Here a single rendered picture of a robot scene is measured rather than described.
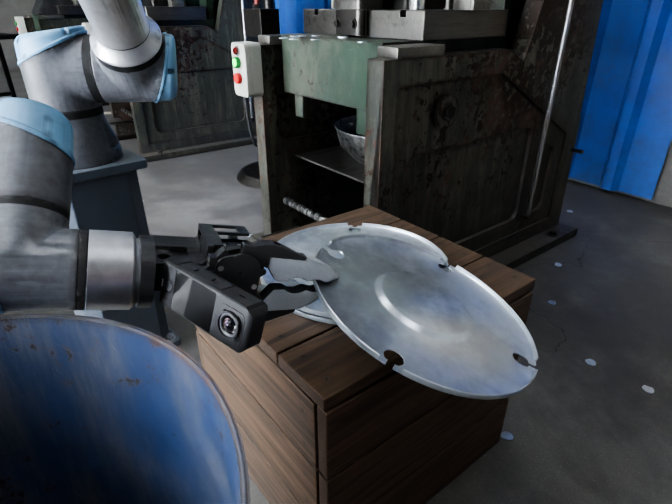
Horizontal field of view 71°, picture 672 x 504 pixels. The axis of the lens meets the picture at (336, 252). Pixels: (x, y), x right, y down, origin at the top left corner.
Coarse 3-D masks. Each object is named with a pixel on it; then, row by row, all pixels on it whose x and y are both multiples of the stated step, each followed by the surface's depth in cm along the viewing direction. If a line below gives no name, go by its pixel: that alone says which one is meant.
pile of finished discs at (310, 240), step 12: (312, 228) 84; (324, 228) 85; (336, 228) 85; (348, 228) 85; (360, 228) 85; (372, 228) 85; (384, 228) 85; (396, 228) 84; (288, 240) 81; (300, 240) 81; (312, 240) 81; (324, 240) 81; (408, 240) 81; (420, 240) 81; (312, 252) 77; (336, 252) 76; (444, 264) 73; (264, 276) 70; (300, 312) 62; (312, 312) 62; (324, 312) 61; (336, 324) 61
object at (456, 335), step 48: (336, 240) 63; (384, 240) 69; (336, 288) 54; (384, 288) 56; (432, 288) 61; (480, 288) 67; (384, 336) 49; (432, 336) 52; (480, 336) 56; (528, 336) 60; (432, 384) 45; (480, 384) 48; (528, 384) 50
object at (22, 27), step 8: (72, 0) 352; (56, 8) 344; (64, 8) 345; (72, 8) 348; (80, 8) 351; (32, 16) 367; (40, 16) 350; (48, 16) 337; (56, 16) 340; (64, 16) 349; (72, 16) 352; (80, 16) 356; (16, 24) 366; (24, 24) 367; (32, 24) 371; (40, 24) 336; (48, 24) 339; (56, 24) 342; (64, 24) 345; (72, 24) 348; (80, 24) 352; (24, 32) 369; (104, 104) 376
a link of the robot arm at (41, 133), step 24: (0, 120) 42; (24, 120) 42; (48, 120) 44; (0, 144) 41; (24, 144) 42; (48, 144) 43; (72, 144) 47; (0, 168) 41; (24, 168) 41; (48, 168) 43; (72, 168) 46; (0, 192) 40; (24, 192) 41; (48, 192) 42
